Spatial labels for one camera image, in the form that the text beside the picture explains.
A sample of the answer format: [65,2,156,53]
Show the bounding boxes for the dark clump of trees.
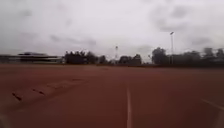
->
[63,50,109,66]
[117,53,144,66]

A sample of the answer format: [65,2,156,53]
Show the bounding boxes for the red running track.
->
[0,63,224,128]

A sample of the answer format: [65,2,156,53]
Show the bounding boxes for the tall floodlight pole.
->
[169,31,176,65]

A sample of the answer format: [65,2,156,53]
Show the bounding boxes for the row of trees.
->
[151,46,224,67]

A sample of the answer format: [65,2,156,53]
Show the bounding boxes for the long low building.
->
[0,51,65,65]

